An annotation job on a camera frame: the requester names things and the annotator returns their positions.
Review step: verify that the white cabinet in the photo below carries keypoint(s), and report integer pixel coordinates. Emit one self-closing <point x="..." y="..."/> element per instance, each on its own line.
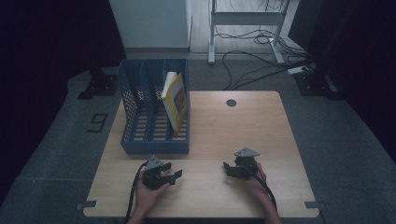
<point x="149" y="21"/>

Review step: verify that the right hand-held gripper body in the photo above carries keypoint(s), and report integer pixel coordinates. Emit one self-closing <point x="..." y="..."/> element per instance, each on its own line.
<point x="247" y="168"/>

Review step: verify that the dark curtain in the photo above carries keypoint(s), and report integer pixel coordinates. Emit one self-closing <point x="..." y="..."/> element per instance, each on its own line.
<point x="46" y="46"/>
<point x="358" y="46"/>

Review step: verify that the yellow book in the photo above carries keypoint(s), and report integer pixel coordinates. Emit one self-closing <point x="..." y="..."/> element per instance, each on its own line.
<point x="176" y="105"/>

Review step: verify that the blue file rack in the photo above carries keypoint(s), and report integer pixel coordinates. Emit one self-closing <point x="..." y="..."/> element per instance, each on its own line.
<point x="146" y="146"/>

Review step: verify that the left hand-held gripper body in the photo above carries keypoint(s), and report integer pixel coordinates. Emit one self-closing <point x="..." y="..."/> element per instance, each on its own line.
<point x="154" y="177"/>

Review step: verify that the grey tape strip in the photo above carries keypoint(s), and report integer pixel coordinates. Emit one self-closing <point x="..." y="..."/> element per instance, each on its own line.
<point x="314" y="204"/>

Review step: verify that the white power strip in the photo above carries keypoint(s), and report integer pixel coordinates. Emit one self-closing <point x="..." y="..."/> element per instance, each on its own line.
<point x="297" y="70"/>

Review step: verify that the person's left hand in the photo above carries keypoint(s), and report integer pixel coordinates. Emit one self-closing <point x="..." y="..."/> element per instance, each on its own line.
<point x="146" y="197"/>

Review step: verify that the white metal desk frame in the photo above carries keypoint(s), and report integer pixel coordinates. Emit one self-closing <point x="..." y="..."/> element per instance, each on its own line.
<point x="246" y="18"/>

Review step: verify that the black stand base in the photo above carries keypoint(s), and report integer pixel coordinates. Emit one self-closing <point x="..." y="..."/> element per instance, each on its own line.
<point x="101" y="85"/>
<point x="314" y="84"/>

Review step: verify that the dark round table grommet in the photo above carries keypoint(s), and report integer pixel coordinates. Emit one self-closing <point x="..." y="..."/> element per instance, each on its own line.
<point x="231" y="103"/>

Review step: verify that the person's right hand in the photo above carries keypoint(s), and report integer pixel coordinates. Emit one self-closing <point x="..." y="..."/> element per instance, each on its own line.
<point x="257" y="186"/>

